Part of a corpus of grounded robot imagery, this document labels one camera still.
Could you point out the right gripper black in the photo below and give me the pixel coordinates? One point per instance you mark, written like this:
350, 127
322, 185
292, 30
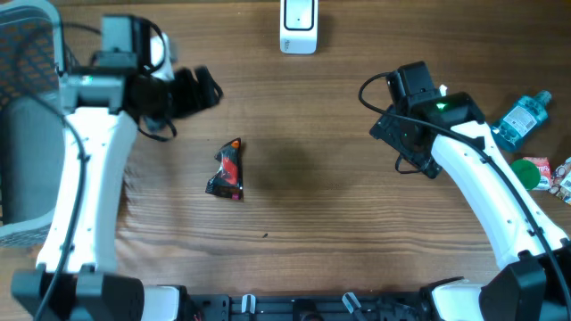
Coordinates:
388, 128

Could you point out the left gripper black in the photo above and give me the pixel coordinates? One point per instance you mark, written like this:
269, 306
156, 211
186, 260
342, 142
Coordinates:
191, 101

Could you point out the red black snack pouch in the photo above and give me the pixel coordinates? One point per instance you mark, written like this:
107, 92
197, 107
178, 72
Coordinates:
228, 180

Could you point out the blue mouthwash bottle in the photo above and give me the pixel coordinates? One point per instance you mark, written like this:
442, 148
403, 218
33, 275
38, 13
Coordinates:
526, 115

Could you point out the green lid jar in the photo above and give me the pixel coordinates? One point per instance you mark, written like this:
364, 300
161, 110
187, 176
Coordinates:
527, 173

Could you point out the red tissue pack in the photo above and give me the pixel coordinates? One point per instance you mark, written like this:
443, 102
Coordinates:
543, 165

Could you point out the beige snack bag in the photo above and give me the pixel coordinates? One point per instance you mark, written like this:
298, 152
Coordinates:
560, 182

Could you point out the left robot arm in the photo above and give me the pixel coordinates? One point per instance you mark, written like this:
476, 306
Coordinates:
75, 277

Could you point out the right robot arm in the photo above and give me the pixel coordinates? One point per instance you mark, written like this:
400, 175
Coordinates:
436, 132

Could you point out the white barcode scanner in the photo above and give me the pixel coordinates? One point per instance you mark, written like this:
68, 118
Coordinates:
299, 20

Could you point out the grey plastic mesh basket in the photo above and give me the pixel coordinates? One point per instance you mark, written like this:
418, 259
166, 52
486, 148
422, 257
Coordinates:
32, 147

